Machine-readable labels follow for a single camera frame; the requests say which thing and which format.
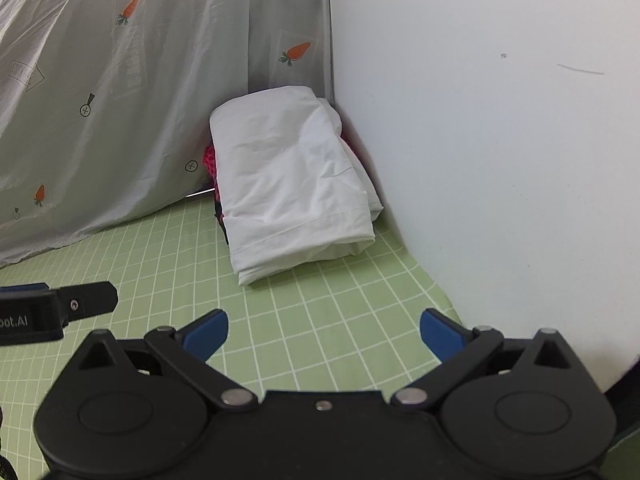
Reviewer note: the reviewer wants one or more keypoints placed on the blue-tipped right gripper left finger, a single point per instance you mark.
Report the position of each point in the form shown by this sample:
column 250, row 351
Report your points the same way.
column 185, row 353

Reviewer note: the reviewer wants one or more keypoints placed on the green grid-pattern mat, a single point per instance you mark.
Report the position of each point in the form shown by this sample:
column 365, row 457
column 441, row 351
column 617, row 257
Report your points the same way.
column 344, row 324

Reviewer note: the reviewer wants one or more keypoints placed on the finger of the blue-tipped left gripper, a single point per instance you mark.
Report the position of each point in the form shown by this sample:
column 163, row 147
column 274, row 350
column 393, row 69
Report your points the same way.
column 86, row 300
column 34, row 287

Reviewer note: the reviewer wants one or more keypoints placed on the white t-shirt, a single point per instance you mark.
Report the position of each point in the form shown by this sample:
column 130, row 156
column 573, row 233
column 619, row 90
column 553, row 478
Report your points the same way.
column 291, row 189

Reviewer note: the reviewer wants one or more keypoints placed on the red knitted garment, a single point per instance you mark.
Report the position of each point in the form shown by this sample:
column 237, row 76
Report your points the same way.
column 209, row 161

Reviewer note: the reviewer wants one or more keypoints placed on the grey carrot-print storage bag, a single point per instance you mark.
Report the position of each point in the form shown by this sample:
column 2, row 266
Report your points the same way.
column 105, row 103

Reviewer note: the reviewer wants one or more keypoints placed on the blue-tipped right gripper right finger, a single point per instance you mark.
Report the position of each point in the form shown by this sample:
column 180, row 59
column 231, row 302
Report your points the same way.
column 462, row 354

